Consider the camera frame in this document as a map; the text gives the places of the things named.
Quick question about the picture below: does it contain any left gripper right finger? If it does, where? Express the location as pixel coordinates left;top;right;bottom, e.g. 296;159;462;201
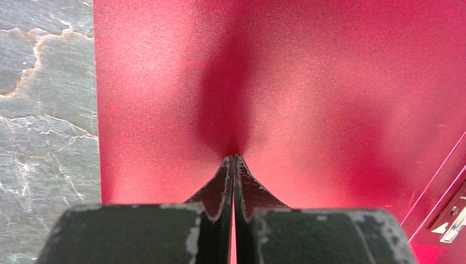
234;156;417;263

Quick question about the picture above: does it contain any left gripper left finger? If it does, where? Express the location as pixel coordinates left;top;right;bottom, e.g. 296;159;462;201
37;157;233;263

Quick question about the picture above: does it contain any red clip file folder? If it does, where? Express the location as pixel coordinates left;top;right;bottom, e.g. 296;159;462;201
93;1;465;263

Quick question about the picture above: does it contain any silver folder clip mechanism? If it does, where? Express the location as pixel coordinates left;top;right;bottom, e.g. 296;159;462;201
430;183;465;244

